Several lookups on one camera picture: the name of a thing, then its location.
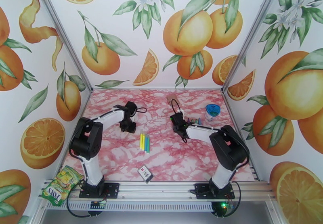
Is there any blue lid plastic cup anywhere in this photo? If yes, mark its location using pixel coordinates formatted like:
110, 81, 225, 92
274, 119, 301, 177
205, 104, 221, 122

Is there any black card box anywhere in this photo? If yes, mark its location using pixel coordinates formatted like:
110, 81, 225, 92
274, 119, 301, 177
138, 165, 154, 184

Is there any small circuit board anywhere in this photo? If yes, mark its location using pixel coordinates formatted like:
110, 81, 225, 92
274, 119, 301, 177
90, 200, 107, 210

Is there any green yellow candy bag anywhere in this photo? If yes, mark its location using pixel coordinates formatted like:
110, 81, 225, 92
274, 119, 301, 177
41, 165, 84, 207

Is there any black puck with green light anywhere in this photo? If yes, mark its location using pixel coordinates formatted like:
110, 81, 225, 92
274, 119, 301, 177
211, 200, 234, 218

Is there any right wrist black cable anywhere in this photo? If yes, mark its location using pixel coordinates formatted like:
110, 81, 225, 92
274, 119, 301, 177
171, 98, 190, 143

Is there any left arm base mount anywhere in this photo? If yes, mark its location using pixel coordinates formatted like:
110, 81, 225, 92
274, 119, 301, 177
79, 182, 120, 199

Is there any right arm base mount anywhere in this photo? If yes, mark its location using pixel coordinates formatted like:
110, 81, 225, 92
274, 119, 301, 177
194, 183, 235, 200

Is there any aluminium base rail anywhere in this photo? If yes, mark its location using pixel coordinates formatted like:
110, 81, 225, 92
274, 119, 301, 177
38, 180, 277, 202

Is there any slotted cable tray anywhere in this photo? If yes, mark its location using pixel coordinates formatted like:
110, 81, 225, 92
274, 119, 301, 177
45, 201, 215, 212

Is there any right base black cable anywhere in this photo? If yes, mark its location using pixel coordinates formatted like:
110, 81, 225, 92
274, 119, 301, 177
223, 181, 242, 218

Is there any base black cable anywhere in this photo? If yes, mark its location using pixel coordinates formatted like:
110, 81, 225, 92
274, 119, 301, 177
65, 190, 101, 218
223, 181, 242, 218

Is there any left base black cable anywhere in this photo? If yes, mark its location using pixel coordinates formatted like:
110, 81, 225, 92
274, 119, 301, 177
65, 190, 101, 218

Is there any aluminium frame post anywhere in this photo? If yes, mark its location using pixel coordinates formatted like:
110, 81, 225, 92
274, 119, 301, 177
222, 0, 287, 94
31, 0, 94, 92

